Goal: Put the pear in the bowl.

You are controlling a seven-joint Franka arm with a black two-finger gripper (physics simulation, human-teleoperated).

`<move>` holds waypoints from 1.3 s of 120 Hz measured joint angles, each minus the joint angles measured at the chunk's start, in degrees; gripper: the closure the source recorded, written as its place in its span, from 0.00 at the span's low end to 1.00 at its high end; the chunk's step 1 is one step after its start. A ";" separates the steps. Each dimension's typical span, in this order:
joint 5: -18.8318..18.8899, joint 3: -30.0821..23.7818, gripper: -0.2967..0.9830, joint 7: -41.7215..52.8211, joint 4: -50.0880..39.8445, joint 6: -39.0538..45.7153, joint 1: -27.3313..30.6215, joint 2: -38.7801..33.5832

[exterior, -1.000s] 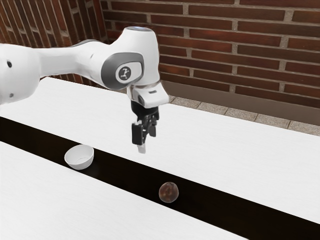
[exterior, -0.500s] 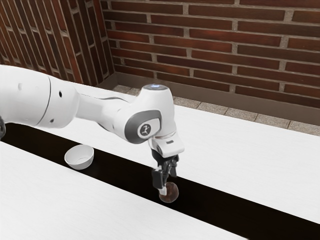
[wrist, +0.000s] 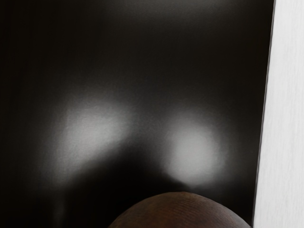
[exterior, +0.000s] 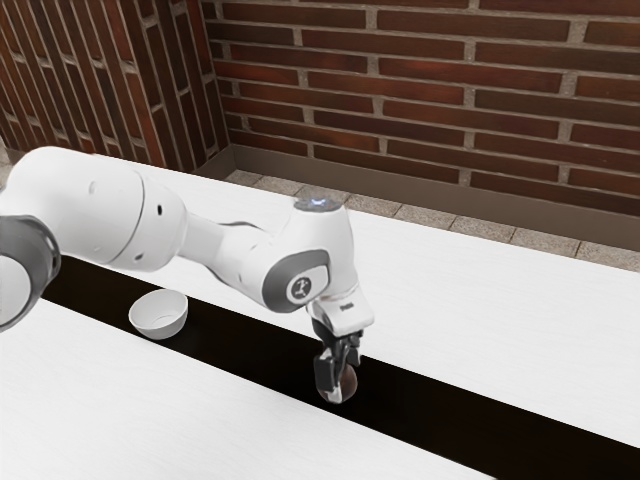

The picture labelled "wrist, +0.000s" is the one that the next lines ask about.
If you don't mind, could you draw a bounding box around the dark brown wooden round object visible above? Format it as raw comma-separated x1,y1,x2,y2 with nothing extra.
107,191,253,228

